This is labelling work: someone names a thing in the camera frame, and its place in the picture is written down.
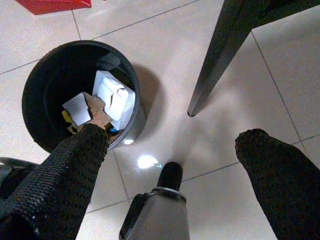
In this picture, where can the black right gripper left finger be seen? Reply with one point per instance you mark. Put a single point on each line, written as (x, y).
(55, 190)

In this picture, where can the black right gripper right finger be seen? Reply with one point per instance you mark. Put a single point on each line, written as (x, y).
(287, 195)

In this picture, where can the black rubbish bin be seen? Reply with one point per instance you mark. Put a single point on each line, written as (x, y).
(37, 100)

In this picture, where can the yellow wrapper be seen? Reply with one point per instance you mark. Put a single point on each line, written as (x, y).
(67, 120)

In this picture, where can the white paper scrap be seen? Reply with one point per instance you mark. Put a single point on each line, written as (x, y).
(77, 110)

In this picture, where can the blue wrapper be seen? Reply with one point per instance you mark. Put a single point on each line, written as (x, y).
(112, 130)

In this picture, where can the brown cardboard scrap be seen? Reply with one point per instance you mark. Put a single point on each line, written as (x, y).
(98, 112)

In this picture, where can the grey robot leg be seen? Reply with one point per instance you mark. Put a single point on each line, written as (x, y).
(160, 215)

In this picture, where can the white plastic tray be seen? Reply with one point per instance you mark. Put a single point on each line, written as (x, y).
(117, 100)

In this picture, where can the white table black legs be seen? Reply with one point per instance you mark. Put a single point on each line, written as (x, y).
(220, 50)

